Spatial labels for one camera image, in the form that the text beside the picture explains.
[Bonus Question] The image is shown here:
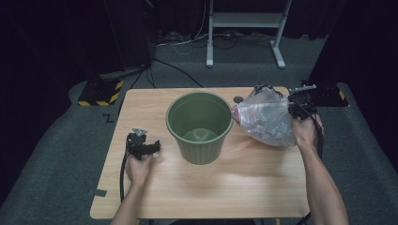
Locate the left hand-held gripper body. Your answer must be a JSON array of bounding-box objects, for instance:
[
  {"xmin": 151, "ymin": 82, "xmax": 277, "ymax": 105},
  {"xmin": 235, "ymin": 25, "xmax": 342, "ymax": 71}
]
[{"xmin": 126, "ymin": 127, "xmax": 150, "ymax": 161}]

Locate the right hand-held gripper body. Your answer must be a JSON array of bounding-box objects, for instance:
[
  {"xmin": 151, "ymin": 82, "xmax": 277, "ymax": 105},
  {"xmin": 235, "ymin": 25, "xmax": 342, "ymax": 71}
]
[{"xmin": 288, "ymin": 83, "xmax": 318, "ymax": 121}]

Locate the clear plastic trash bag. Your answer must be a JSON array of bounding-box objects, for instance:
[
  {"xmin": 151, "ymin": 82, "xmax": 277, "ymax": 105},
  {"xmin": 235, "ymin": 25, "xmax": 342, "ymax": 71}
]
[{"xmin": 230, "ymin": 84, "xmax": 299, "ymax": 148}]

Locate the green plastic bin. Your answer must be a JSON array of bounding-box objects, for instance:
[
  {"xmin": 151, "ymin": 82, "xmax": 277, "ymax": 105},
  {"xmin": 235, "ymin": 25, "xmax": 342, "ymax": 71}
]
[{"xmin": 165, "ymin": 90, "xmax": 236, "ymax": 166}]

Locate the person's left hand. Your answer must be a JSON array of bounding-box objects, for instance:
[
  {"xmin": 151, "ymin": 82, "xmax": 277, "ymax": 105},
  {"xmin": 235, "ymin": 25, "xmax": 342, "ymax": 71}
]
[{"xmin": 125, "ymin": 154, "xmax": 154, "ymax": 188}]

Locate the person's right hand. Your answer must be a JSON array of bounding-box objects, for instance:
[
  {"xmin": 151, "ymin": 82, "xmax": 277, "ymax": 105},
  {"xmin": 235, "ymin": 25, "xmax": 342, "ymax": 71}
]
[{"xmin": 292, "ymin": 113, "xmax": 323, "ymax": 150}]

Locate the black base yellow striped edge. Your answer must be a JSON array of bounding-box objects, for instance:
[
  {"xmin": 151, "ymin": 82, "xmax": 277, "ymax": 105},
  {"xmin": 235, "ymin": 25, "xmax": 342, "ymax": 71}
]
[
  {"xmin": 300, "ymin": 80, "xmax": 350, "ymax": 108},
  {"xmin": 77, "ymin": 79, "xmax": 125, "ymax": 108}
]

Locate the grey tape piece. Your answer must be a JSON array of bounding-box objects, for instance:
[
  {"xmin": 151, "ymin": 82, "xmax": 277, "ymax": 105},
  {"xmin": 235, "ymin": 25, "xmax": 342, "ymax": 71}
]
[{"xmin": 87, "ymin": 188, "xmax": 108, "ymax": 198}]

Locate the black upright column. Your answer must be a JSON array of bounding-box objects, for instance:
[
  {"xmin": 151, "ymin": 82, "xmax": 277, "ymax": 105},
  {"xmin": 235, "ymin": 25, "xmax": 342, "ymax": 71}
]
[{"xmin": 308, "ymin": 0, "xmax": 374, "ymax": 85}]

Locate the black upright panel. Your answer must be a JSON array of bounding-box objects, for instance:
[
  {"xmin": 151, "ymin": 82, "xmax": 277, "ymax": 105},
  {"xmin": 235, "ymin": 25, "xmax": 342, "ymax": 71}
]
[{"xmin": 104, "ymin": 0, "xmax": 155, "ymax": 74}]

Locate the left hand-held gripper black cable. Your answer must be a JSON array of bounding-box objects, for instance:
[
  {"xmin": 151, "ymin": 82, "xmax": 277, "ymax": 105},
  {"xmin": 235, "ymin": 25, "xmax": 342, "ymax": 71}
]
[{"xmin": 119, "ymin": 149, "xmax": 130, "ymax": 203}]

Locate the long black floor cable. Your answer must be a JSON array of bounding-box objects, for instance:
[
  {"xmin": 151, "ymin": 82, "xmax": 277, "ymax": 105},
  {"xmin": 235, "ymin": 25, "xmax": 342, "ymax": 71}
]
[{"xmin": 152, "ymin": 57, "xmax": 205, "ymax": 89}]

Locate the bundle of dark floor cables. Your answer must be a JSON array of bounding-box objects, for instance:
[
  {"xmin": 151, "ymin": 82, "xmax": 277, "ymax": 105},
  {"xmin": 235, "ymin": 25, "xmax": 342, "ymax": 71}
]
[{"xmin": 158, "ymin": 29, "xmax": 274, "ymax": 52}]

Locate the white metal stand frame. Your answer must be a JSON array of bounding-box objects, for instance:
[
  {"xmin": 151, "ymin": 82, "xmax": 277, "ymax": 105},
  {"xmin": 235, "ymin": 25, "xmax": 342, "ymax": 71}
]
[{"xmin": 205, "ymin": 0, "xmax": 294, "ymax": 70}]

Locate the white floor cable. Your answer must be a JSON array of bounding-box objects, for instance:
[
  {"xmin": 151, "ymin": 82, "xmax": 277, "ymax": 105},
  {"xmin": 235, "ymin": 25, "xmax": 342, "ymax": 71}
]
[{"xmin": 155, "ymin": 32, "xmax": 210, "ymax": 49}]

